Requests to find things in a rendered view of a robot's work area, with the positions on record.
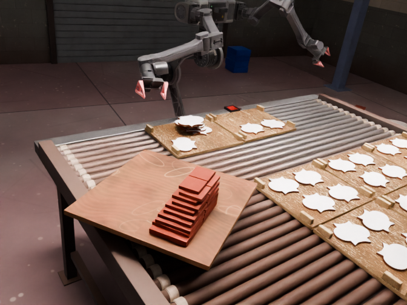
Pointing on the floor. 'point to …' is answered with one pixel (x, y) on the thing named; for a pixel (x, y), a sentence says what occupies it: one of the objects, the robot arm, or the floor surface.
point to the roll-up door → (82, 34)
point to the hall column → (349, 46)
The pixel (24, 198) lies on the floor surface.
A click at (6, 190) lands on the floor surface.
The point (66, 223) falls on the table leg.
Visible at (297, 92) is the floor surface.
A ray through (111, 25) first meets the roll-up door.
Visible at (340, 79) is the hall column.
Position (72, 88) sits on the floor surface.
